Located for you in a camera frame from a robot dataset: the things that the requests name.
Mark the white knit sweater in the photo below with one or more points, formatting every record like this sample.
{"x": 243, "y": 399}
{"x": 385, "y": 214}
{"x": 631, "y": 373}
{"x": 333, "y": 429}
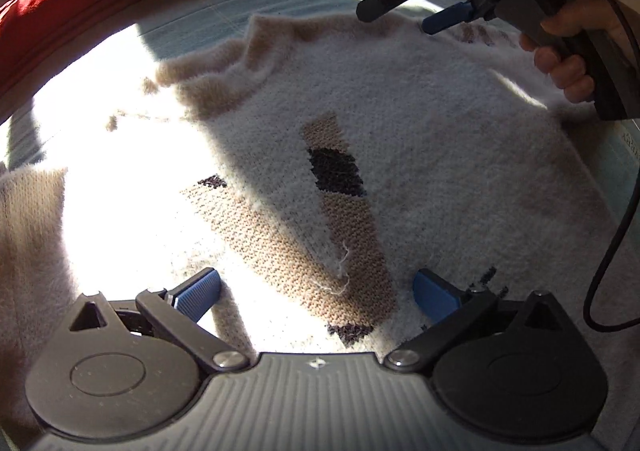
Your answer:
{"x": 425, "y": 131}

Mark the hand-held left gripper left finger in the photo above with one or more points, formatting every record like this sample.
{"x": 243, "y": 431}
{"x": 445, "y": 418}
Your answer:
{"x": 200, "y": 293}

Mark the person's right hand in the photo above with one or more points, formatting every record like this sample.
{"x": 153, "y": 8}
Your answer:
{"x": 590, "y": 11}

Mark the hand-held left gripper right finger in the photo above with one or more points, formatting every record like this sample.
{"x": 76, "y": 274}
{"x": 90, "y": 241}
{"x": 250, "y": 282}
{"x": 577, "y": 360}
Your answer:
{"x": 435, "y": 293}

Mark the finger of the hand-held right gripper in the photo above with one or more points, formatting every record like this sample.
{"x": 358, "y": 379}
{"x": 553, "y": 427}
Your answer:
{"x": 445, "y": 20}
{"x": 380, "y": 3}

